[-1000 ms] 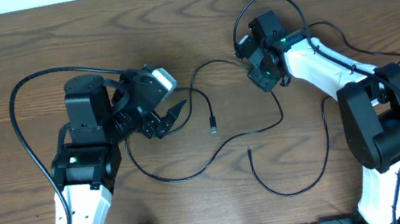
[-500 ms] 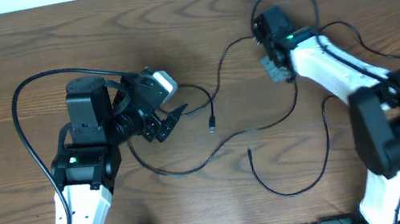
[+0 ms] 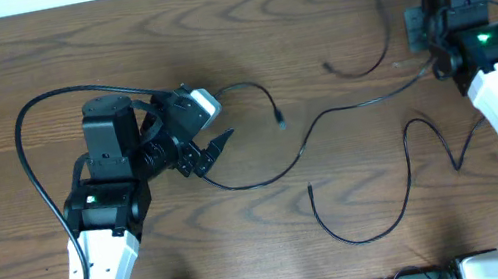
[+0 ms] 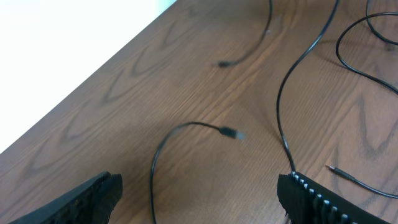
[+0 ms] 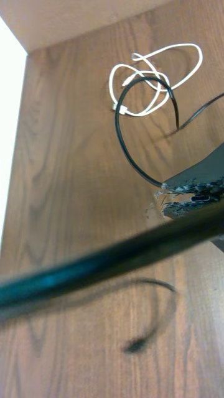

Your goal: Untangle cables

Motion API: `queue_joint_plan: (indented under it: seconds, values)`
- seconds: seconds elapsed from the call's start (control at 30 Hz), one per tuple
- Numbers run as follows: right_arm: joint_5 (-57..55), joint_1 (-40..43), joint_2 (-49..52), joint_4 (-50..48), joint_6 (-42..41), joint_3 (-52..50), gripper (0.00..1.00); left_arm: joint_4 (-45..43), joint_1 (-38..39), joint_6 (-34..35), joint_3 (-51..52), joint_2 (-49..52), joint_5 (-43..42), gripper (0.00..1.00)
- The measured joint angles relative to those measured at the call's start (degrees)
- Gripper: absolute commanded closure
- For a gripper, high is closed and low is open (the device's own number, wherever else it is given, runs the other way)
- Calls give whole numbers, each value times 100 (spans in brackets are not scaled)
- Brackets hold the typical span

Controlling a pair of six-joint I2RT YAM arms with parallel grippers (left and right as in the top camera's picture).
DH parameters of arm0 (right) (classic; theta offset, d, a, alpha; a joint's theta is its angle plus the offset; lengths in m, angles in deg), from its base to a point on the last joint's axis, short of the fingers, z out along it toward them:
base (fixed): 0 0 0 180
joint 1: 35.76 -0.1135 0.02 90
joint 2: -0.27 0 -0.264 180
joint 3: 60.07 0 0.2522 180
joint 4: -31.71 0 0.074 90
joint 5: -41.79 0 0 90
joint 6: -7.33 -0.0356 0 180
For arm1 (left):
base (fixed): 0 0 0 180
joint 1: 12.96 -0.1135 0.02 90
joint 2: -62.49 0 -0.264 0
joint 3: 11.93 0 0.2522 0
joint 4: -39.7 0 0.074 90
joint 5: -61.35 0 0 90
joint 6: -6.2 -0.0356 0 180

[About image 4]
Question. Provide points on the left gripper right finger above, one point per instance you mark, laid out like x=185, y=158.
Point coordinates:
x=307, y=202

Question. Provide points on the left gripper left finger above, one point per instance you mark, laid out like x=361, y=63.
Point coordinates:
x=91, y=202

